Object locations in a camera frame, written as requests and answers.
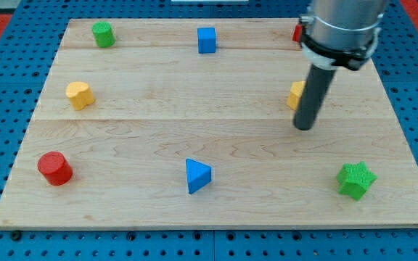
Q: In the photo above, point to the yellow heart block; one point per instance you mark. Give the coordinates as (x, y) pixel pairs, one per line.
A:
(79, 94)

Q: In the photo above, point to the blue cube block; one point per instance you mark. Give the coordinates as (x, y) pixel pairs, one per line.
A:
(206, 40)

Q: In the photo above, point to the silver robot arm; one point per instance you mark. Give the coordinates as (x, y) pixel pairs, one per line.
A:
(341, 33)

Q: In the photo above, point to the blue triangle block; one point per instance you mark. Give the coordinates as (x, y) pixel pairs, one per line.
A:
(198, 175)

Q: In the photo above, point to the red cylinder block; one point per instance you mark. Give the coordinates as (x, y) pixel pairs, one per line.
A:
(55, 168)

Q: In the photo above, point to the red block behind arm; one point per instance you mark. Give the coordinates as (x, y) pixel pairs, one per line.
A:
(297, 33)

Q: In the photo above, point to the wooden board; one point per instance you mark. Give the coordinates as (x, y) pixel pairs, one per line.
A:
(159, 102)

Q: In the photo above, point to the green star block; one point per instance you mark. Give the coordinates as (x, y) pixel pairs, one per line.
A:
(355, 180)

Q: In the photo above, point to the green cylinder block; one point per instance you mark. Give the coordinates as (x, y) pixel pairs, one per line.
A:
(103, 34)

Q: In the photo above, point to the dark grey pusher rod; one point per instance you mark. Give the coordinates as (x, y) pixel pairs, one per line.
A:
(317, 84)

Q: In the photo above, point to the yellow hexagon block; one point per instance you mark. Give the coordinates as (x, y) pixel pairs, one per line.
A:
(296, 91)

